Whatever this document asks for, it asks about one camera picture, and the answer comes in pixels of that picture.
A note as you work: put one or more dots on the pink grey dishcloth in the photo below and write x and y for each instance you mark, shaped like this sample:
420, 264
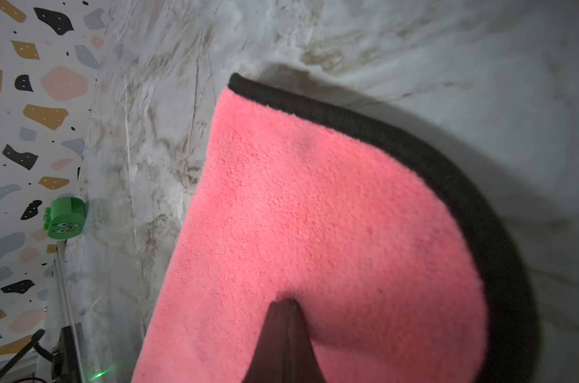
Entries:
403, 271

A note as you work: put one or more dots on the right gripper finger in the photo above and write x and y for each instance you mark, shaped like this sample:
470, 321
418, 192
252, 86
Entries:
284, 352

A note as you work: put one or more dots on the green round toy block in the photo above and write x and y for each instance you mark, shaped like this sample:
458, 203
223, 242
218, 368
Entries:
65, 218

